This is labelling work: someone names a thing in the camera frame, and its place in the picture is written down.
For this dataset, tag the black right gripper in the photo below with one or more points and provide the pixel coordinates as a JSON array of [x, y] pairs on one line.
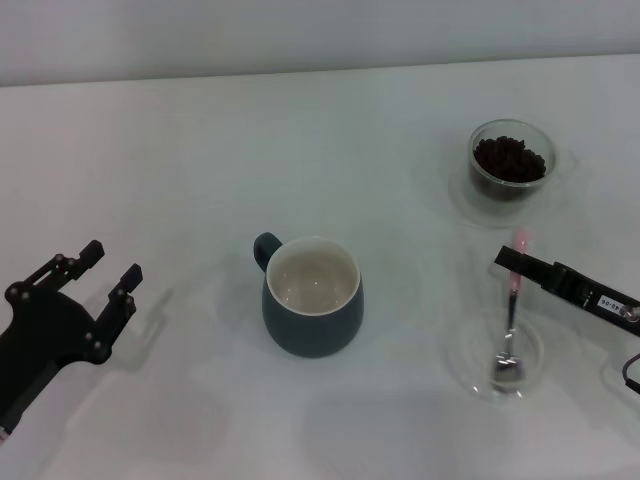
[[595, 300]]

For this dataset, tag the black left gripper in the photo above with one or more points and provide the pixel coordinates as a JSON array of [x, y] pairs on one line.
[[40, 335]]

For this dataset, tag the dark teal ceramic mug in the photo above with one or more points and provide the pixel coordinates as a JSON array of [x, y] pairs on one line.
[[310, 335]]

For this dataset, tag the coffee beans pile in glass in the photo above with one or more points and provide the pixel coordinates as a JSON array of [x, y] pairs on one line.
[[507, 160]]

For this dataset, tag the clear glass cup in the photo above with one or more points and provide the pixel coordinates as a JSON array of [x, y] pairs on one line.
[[550, 150]]

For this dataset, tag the clear glass saucer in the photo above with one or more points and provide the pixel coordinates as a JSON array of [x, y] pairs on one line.
[[465, 205]]

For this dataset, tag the small clear glass dish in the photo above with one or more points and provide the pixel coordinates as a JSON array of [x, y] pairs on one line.
[[470, 370]]

